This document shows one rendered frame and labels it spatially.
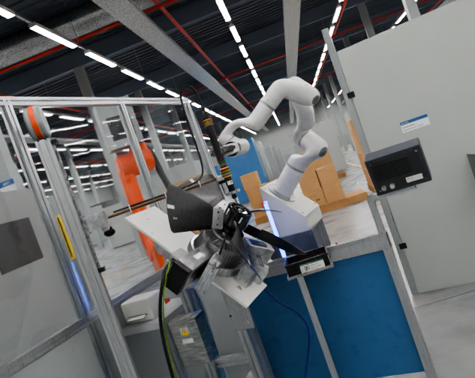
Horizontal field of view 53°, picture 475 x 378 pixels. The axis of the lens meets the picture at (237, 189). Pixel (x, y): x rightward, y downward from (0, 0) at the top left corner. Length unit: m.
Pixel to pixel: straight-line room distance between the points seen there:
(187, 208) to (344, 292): 1.02
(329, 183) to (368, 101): 6.07
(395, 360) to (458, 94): 1.99
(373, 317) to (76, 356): 1.46
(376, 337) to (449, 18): 2.30
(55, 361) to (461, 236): 2.93
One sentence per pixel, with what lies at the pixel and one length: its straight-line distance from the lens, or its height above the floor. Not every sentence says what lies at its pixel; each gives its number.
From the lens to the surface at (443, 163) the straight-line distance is 3.86.
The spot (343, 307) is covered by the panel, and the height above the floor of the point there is 0.52.
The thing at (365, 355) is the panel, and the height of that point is 0.25.
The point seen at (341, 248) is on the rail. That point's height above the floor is 0.84.
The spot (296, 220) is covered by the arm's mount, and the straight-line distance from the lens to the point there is 2.81.
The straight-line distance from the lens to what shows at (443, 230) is 3.95.
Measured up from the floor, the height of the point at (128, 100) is 2.03.
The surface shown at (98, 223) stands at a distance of 2.19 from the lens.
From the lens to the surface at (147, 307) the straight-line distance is 2.36.
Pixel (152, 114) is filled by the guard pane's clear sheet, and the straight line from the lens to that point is 3.30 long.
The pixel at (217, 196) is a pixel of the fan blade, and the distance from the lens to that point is 2.25.
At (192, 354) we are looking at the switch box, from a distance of 2.30.
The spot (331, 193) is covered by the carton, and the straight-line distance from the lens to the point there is 9.84.
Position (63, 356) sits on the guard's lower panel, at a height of 0.90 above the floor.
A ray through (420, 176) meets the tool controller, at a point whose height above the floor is 1.08.
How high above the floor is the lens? 1.39
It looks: 2 degrees down
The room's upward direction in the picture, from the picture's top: 20 degrees counter-clockwise
